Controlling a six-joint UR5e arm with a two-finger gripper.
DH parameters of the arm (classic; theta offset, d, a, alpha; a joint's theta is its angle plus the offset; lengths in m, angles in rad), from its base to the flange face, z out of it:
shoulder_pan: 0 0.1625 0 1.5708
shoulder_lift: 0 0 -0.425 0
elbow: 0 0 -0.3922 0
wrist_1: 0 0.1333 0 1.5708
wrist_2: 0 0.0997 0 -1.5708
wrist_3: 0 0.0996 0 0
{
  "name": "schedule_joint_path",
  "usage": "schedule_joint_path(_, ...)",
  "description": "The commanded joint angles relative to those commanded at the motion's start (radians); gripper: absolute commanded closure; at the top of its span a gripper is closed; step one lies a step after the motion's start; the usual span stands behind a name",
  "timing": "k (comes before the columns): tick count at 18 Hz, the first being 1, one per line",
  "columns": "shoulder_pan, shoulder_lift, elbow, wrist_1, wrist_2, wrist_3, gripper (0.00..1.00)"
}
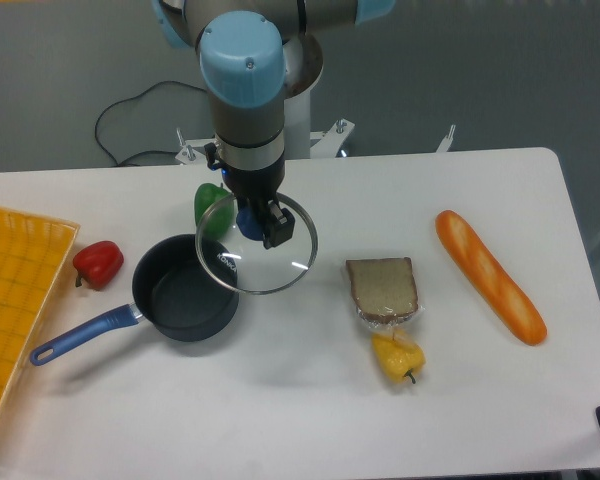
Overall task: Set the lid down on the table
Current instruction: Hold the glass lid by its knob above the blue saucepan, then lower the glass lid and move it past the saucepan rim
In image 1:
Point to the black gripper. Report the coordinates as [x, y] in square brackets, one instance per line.
[260, 187]

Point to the glass pot lid blue knob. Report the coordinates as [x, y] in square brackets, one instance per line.
[229, 246]

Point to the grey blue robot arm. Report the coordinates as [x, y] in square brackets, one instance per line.
[183, 23]

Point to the dark blue saucepan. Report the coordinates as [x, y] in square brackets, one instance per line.
[172, 290]

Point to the wrapped bread slice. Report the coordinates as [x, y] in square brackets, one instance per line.
[384, 291]

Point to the red bell pepper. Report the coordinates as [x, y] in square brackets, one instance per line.
[97, 264]

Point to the yellow bell pepper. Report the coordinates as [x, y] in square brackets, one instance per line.
[400, 358]

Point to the yellow woven basket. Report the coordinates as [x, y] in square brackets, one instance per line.
[33, 251]

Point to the orange baguette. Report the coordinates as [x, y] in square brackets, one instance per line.
[503, 295]

